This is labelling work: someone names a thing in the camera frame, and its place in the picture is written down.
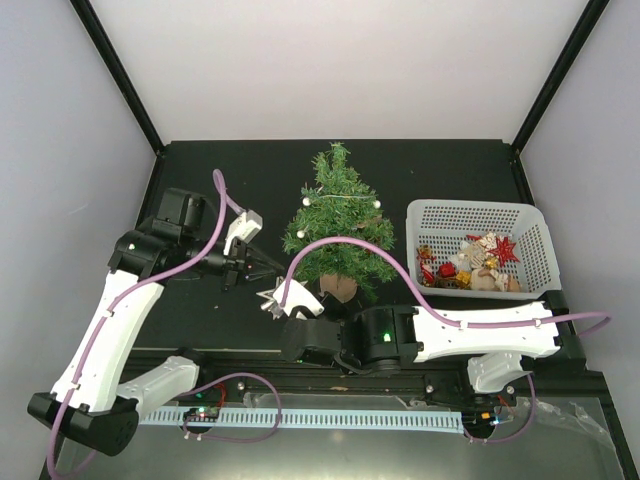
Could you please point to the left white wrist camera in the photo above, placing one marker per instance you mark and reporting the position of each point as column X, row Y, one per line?
column 244, row 228

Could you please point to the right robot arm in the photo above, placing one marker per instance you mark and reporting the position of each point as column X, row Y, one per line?
column 499, row 345

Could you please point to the wooden tree base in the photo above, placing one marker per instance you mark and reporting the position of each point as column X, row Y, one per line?
column 342, row 288

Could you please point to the left black frame post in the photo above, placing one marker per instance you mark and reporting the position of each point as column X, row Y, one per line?
column 94, row 28

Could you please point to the white slotted cable duct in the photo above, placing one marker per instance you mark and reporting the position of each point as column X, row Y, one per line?
column 321, row 419

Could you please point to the beige figurine ornament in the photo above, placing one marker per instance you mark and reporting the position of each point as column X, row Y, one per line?
column 491, row 280

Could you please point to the silver glitter star topper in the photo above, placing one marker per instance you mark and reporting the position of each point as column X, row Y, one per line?
column 270, row 304

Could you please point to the red wrapped candy ornament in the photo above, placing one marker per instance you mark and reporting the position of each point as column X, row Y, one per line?
column 426, row 260

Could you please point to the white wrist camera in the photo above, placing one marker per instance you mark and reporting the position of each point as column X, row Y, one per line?
column 300, row 303
column 244, row 228

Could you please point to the small green christmas tree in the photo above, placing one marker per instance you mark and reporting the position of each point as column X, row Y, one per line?
column 341, row 204

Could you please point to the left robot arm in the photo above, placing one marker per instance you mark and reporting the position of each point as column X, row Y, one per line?
column 90, row 404

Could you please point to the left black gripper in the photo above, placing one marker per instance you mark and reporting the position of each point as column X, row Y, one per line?
column 239, row 260

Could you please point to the gold gift box ornament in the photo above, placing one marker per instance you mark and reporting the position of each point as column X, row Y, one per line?
column 462, row 280

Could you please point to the right black frame post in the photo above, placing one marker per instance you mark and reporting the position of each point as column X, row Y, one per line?
column 569, row 53

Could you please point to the red star ornament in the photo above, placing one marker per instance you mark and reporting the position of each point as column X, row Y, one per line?
column 504, row 251

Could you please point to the white perforated plastic basket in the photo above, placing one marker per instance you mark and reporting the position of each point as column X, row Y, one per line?
column 447, row 226

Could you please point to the black frame post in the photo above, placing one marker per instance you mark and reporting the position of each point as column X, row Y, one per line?
column 94, row 28
column 569, row 53

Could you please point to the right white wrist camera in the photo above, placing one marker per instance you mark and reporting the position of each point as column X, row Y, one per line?
column 300, row 303

